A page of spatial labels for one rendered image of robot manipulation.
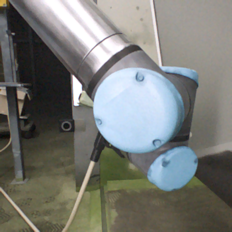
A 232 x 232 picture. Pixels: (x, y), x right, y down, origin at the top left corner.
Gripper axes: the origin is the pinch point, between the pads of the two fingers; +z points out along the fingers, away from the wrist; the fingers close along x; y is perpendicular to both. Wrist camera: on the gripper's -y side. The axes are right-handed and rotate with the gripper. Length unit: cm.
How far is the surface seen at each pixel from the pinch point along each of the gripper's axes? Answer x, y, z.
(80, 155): 19, 39, 68
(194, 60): 31.5, -33.5, 7.0
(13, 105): -31, 25, 103
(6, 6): -53, -39, 100
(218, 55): 40, -40, 5
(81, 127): 13, 20, 68
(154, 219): 56, 49, 17
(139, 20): 23, -59, 60
